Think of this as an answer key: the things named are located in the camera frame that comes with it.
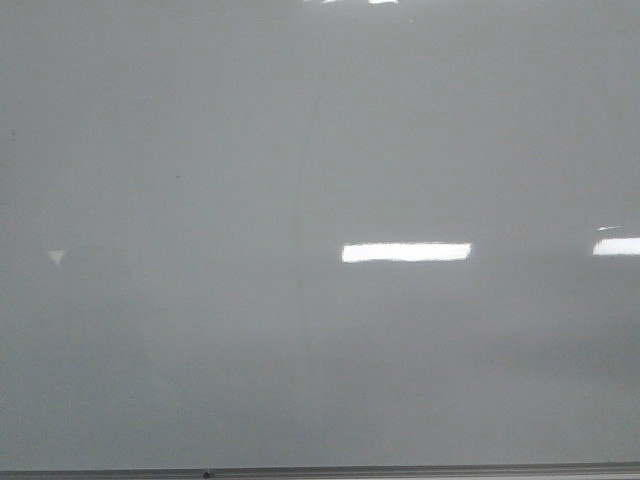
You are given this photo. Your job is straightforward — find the white whiteboard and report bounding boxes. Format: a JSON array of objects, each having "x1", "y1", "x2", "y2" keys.
[{"x1": 1, "y1": 1, "x2": 639, "y2": 470}]

